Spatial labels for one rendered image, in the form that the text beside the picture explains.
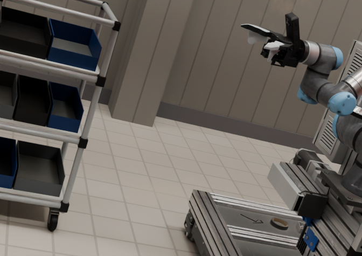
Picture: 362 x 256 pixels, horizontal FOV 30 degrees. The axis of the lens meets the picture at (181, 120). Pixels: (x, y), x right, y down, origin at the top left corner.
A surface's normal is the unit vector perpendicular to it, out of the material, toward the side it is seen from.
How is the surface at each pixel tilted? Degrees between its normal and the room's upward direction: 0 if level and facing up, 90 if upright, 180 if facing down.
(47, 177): 0
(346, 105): 90
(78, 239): 0
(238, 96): 90
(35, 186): 90
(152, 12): 90
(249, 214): 0
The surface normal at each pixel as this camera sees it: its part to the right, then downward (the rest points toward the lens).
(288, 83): 0.20, 0.37
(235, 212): 0.30, -0.91
